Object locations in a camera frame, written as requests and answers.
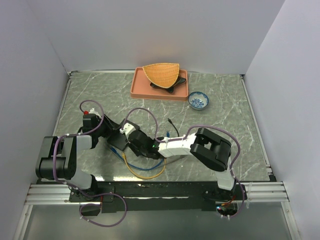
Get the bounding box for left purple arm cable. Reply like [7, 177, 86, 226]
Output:
[52, 99, 105, 198]

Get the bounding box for orange woven basket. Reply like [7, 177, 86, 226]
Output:
[142, 63, 180, 89]

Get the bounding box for black network switch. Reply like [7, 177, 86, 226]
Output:
[106, 119, 129, 151]

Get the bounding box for blue white ceramic bowl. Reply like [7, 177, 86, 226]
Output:
[187, 91, 210, 111]

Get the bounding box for salmon pink tray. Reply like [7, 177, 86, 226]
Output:
[130, 67, 189, 101]

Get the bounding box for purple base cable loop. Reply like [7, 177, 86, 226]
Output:
[79, 193, 128, 228]

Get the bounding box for black dish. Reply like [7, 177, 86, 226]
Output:
[150, 76, 187, 94]

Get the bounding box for yellow ethernet cable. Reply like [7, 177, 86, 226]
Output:
[121, 153, 167, 179]

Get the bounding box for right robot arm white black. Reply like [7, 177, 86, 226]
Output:
[120, 127, 236, 200]

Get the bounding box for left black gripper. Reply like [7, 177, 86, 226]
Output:
[94, 114, 121, 138]

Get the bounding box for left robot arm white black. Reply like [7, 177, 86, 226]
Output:
[35, 111, 120, 201]

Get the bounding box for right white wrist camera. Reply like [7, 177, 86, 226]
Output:
[119, 122, 136, 135]

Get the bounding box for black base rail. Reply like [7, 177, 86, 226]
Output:
[69, 181, 248, 213]

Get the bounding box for blue ethernet cable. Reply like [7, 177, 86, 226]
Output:
[109, 131, 172, 171]

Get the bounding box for black ethernet cable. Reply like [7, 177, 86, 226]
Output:
[167, 117, 181, 138]

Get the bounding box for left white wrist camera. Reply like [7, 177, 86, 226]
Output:
[83, 107, 102, 118]

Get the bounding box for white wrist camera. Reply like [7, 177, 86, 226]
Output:
[83, 107, 102, 118]
[119, 122, 136, 135]

